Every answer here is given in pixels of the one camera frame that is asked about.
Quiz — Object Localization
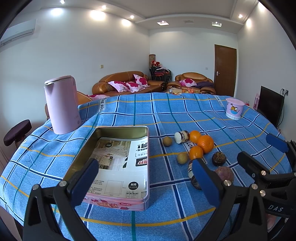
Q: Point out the blue plaid tablecloth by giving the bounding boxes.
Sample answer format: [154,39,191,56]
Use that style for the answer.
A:
[0,92,293,241]

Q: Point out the brown wooden door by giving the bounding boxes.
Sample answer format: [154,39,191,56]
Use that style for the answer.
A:
[214,45,237,97]

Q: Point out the brown leather long sofa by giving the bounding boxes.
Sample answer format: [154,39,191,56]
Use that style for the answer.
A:
[92,71,166,96]

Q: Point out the person's right hand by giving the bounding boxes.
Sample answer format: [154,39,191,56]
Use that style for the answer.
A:
[266,214,276,230]

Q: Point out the cluttered coffee table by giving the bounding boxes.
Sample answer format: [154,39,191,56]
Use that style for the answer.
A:
[165,87,203,95]

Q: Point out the brown kiwi fruit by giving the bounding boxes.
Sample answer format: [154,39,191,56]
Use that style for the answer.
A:
[162,137,173,147]
[177,153,188,165]

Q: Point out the black television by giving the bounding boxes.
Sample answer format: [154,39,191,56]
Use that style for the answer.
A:
[257,86,284,128]

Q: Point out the pink cartoon plastic cup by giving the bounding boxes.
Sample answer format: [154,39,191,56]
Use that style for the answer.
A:
[226,97,245,121]

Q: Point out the white wall air conditioner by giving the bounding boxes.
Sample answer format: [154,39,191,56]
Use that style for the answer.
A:
[1,19,37,47]

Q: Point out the armchair pink floral cushion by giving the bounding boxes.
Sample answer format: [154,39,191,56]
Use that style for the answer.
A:
[179,78,197,87]

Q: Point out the large orange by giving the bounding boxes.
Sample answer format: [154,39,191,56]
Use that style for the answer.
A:
[197,135,214,154]

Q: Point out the pink electric kettle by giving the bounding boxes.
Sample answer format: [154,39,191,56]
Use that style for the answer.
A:
[44,75,82,135]

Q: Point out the stacked dark chairs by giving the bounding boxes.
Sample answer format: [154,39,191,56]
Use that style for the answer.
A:
[149,66,171,83]

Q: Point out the dark mangosteen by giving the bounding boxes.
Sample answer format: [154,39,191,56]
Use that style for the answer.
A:
[212,152,226,166]

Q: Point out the pink metal tin box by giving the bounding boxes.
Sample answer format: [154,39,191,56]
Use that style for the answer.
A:
[64,126,149,211]

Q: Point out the dark purple stool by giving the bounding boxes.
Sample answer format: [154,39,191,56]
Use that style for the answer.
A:
[3,120,32,148]

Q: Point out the brown leather armchair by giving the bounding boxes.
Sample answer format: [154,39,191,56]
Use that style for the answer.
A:
[166,72,216,95]

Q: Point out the medium orange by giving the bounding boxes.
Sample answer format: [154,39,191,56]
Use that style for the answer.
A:
[189,146,204,160]

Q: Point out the small orange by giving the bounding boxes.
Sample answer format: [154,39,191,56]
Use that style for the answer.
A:
[189,130,201,144]

